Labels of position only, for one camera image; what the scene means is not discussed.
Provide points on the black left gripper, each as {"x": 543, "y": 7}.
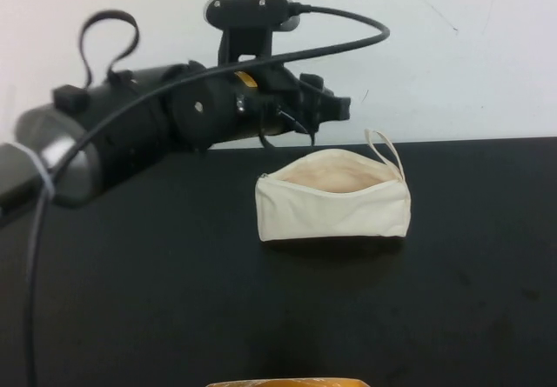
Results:
{"x": 270, "y": 104}

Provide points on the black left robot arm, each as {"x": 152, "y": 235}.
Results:
{"x": 130, "y": 122}

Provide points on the cream fabric pencil case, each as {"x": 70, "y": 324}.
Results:
{"x": 330, "y": 217}

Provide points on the black table mat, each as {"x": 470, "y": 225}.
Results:
{"x": 391, "y": 295}

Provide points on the yellow curved object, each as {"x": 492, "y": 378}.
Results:
{"x": 283, "y": 383}

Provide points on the white zip tie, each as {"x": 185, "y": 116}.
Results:
{"x": 41, "y": 169}

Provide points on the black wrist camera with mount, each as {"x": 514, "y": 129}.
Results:
{"x": 248, "y": 13}

